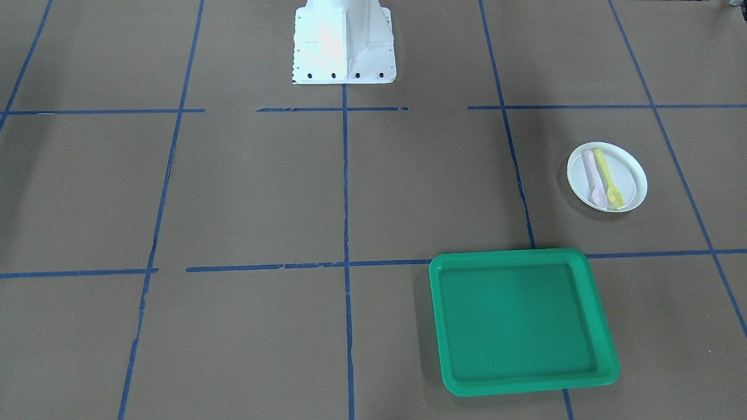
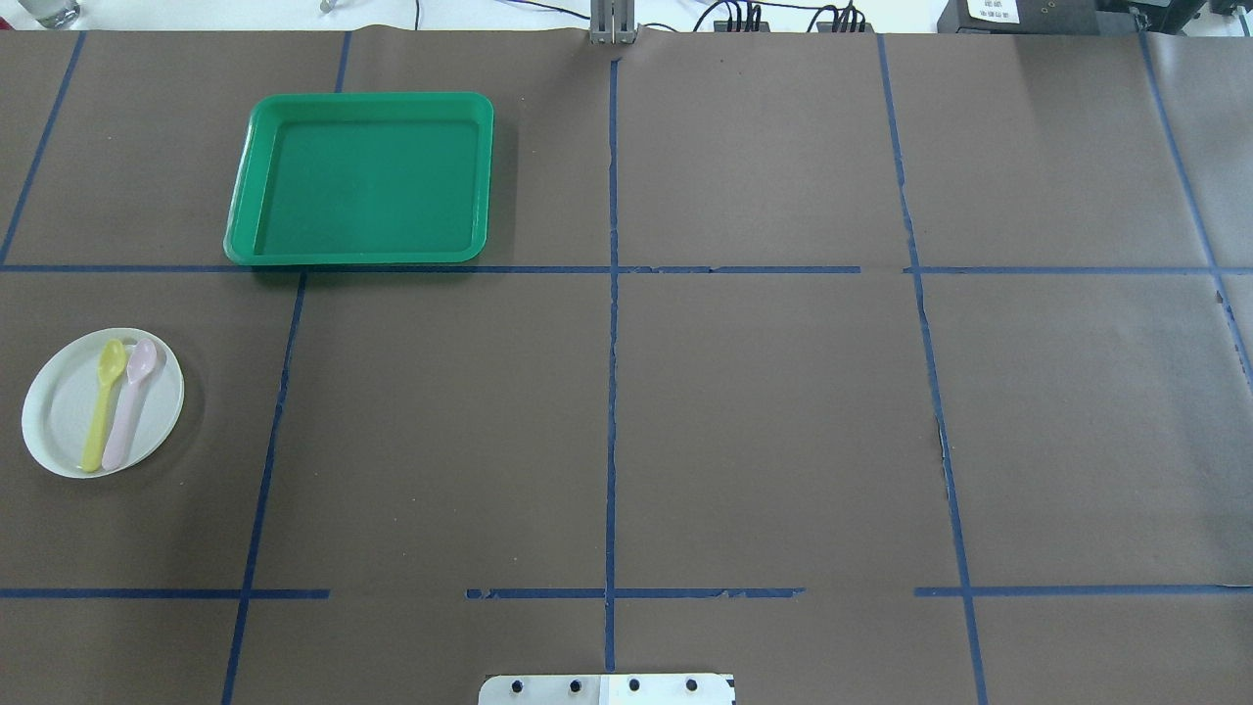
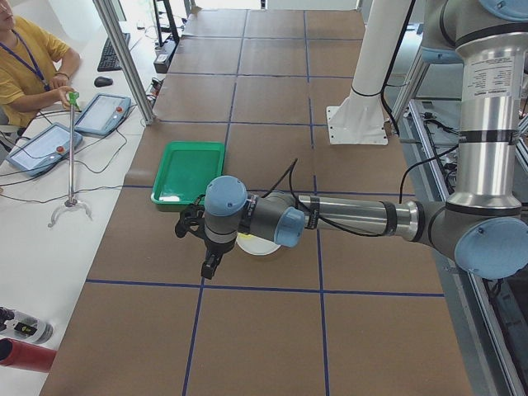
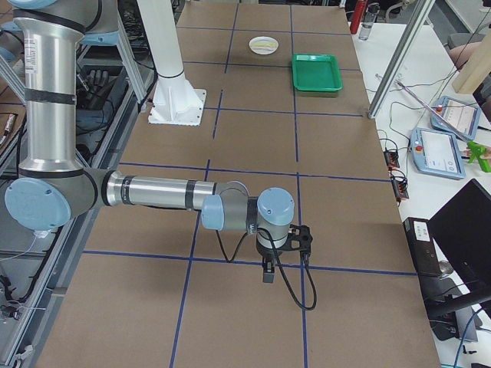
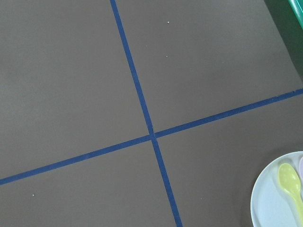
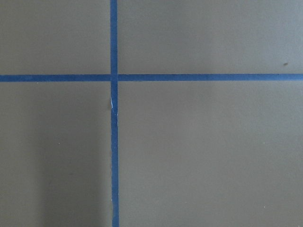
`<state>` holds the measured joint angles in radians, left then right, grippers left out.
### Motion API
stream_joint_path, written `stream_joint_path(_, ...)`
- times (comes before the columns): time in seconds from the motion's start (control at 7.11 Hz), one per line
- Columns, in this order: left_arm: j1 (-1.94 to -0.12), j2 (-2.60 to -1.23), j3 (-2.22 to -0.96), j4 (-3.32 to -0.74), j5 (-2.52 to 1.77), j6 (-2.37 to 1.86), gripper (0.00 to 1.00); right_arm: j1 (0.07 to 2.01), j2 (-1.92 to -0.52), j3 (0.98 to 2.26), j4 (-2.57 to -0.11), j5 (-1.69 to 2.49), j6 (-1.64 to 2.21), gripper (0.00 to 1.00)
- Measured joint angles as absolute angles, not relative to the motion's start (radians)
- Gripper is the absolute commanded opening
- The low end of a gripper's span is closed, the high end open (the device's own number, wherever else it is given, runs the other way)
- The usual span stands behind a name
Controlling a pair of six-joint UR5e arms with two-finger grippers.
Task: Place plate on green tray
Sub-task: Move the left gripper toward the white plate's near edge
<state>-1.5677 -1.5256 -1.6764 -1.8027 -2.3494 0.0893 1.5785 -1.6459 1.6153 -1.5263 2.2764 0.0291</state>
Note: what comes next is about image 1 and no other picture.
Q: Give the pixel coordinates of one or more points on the pink plastic spoon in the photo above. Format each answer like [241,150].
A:
[597,195]

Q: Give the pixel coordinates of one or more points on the yellow plastic spoon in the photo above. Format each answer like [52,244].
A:
[613,194]

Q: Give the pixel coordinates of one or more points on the white round plate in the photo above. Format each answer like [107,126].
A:
[627,172]

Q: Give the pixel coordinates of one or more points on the green plastic tray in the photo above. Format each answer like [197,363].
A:
[520,321]

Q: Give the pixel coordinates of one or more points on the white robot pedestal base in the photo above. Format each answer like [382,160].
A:
[343,42]

